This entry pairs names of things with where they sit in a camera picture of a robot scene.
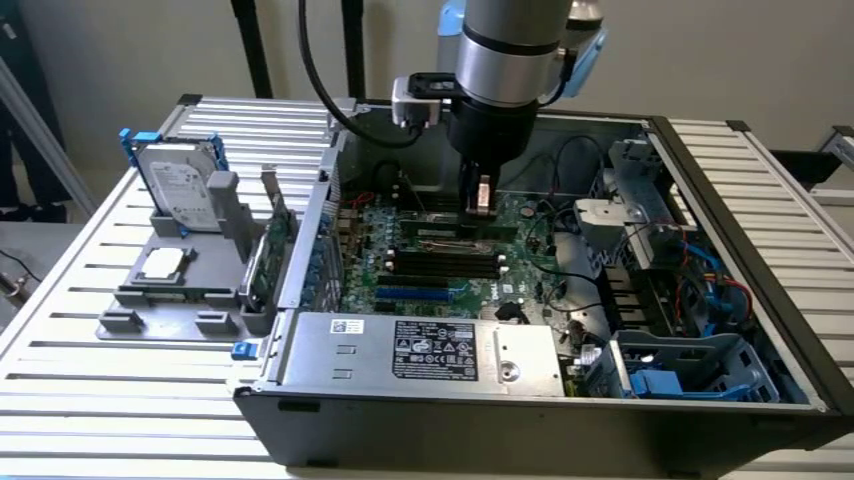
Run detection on grey plastic parts rack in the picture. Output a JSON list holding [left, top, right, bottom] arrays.
[[96, 172, 299, 343]]

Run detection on black stand pole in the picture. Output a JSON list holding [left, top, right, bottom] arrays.
[[230, 0, 275, 99]]

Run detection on red data wire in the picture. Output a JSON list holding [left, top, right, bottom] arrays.
[[677, 272, 754, 329]]

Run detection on black RAM slots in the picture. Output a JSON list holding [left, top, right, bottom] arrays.
[[385, 246, 507, 280]]

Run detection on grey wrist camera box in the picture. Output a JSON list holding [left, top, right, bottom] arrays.
[[390, 72, 462, 130]]

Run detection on green Dell motherboard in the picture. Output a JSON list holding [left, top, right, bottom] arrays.
[[301, 189, 582, 321]]

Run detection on black open PC case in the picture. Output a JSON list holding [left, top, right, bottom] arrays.
[[232, 97, 854, 472]]

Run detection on hard disk in blue carrier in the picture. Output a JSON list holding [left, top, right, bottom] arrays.
[[118, 128, 231, 234]]

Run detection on black internal wire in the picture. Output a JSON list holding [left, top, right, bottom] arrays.
[[539, 134, 606, 199]]

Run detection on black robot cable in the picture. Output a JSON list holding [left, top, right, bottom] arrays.
[[297, 0, 423, 149]]

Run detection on green graphics card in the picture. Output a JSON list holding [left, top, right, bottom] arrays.
[[242, 166, 299, 307]]

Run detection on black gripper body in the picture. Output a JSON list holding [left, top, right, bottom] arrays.
[[446, 98, 538, 174]]

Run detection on metal disk bay cage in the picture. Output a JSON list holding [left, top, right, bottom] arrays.
[[573, 138, 700, 269]]

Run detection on blue expansion slot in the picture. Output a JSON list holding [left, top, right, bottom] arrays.
[[375, 285, 453, 302]]

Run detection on silver power supply unit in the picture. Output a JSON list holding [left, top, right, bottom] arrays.
[[277, 312, 569, 399]]

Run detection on blue data wire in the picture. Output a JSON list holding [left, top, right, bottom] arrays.
[[670, 239, 742, 331]]

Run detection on green RAM stick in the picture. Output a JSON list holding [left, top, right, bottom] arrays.
[[399, 210, 521, 242]]

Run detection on blue-trimmed disk bay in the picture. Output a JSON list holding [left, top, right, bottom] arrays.
[[607, 328, 782, 403]]

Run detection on CPU with silver lid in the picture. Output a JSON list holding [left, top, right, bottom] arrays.
[[140, 247, 187, 277]]

